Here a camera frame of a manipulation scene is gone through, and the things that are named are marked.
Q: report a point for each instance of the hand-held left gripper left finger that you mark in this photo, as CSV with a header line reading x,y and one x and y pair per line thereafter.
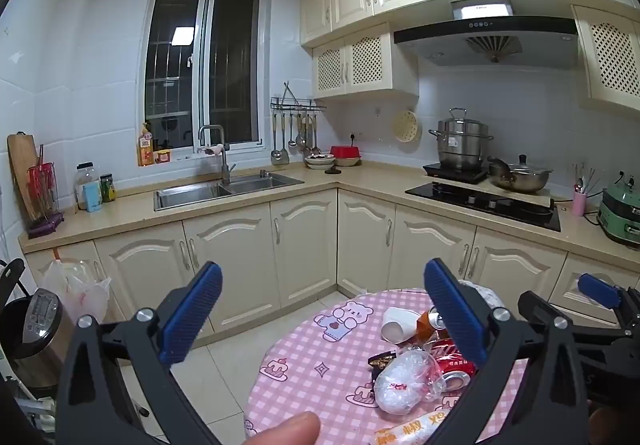
x,y
192,310

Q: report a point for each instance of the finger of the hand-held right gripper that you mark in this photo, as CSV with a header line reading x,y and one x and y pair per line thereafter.
x,y
532,306
597,289

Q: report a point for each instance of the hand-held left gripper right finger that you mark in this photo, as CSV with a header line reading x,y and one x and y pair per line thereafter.
x,y
455,310

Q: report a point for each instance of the brown drink can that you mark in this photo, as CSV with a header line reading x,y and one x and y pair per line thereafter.
x,y
425,327

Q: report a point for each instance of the crushed red drink can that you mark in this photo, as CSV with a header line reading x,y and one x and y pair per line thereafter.
x,y
450,360

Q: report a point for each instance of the white paper cup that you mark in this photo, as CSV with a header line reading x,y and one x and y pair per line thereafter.
x,y
400,325

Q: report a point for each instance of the black snack wrapper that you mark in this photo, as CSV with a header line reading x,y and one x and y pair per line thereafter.
x,y
381,359

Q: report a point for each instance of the clear plastic bag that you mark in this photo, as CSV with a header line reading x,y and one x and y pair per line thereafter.
x,y
400,385

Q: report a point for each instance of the orange snack packet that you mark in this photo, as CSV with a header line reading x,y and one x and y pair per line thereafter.
x,y
415,430

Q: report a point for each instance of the person's left hand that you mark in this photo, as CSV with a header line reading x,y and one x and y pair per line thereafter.
x,y
285,430

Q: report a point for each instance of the cream base cabinets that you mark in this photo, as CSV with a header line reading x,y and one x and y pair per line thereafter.
x,y
235,255

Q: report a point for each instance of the green electric cooker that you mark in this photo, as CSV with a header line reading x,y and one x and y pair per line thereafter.
x,y
620,215

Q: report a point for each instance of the pink utensil holder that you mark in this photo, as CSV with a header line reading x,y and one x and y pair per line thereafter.
x,y
579,204

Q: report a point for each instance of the black glass gas stove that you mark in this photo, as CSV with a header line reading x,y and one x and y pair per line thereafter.
x,y
480,205

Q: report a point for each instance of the bundle of chopsticks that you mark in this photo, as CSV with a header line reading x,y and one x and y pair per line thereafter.
x,y
582,180

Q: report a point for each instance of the stainless steel sink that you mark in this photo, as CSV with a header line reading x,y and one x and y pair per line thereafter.
x,y
195,192

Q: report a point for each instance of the red-print white plastic bag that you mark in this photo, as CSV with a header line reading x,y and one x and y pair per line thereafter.
x,y
75,290

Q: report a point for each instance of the pink checked tablecloth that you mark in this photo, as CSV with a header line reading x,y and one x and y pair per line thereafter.
x,y
310,365

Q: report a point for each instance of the stainless pot with lid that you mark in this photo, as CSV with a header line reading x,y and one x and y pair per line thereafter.
x,y
522,175

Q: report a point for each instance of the black induction cooker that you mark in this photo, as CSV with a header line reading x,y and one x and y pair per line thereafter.
x,y
452,172

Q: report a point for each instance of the green jar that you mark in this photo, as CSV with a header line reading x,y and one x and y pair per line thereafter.
x,y
108,190

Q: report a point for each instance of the metal faucet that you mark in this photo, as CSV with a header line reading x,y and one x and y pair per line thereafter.
x,y
225,165

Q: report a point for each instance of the blue label container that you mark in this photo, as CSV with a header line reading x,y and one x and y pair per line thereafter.
x,y
92,197

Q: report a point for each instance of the small red box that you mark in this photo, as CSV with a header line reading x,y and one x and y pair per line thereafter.
x,y
163,156

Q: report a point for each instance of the small pink cloth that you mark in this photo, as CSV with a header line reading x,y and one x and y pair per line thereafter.
x,y
212,150

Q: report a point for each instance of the stainless steamer pot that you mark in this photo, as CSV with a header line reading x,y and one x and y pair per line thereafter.
x,y
462,142

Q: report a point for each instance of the yellow bottle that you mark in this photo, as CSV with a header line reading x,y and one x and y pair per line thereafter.
x,y
145,147

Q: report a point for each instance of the clear jar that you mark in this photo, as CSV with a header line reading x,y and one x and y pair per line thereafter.
x,y
84,175

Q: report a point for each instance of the red bowl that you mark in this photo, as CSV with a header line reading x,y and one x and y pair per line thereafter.
x,y
346,156

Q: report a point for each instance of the round cream trivet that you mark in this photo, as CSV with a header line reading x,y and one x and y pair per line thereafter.
x,y
407,126

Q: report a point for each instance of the row of hanging kitchen utensils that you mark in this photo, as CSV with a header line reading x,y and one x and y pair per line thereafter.
x,y
295,140

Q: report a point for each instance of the wooden cutting board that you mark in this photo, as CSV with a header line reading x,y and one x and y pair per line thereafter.
x,y
22,165

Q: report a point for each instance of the sliding window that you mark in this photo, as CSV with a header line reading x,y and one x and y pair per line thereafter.
x,y
230,65

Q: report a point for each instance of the range hood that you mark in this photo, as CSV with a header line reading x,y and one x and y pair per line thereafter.
x,y
500,32

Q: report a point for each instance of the metal utensil rail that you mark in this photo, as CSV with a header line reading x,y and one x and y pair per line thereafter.
x,y
297,101

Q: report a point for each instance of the lattice-door wall cabinet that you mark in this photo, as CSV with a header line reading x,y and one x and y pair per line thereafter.
x,y
360,60
610,55

